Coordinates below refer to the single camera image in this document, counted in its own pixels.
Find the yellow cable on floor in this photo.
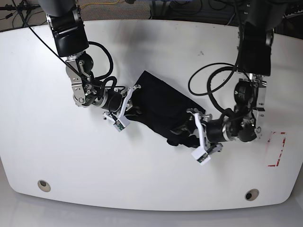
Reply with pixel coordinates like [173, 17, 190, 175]
[80, 0, 124, 10]

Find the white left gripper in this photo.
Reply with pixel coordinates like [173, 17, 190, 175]
[187, 108, 223, 161]

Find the black T-shirt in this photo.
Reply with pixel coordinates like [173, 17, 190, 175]
[125, 71, 205, 148]

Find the left table cable grommet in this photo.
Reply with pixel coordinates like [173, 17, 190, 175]
[37, 180, 51, 192]

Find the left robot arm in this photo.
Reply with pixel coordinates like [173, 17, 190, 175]
[187, 0, 292, 165]

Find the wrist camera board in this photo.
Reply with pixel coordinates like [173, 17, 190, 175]
[113, 122, 125, 132]
[197, 154, 211, 166]

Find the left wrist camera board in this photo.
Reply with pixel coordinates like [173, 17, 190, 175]
[197, 154, 211, 166]

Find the table cable grommet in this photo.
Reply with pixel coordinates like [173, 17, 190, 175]
[37, 180, 51, 192]
[245, 189, 259, 201]

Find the red tape rectangle marking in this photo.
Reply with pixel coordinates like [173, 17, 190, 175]
[266, 131, 286, 167]

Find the right table cable grommet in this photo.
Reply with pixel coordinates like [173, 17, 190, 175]
[245, 189, 259, 201]

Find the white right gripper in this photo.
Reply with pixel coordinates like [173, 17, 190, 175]
[102, 85, 141, 128]

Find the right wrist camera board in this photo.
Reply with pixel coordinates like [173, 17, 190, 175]
[113, 122, 125, 132]

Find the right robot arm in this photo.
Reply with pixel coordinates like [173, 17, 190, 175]
[39, 0, 140, 131]

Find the black tripod stand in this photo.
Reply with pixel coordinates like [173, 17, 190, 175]
[0, 0, 44, 29]

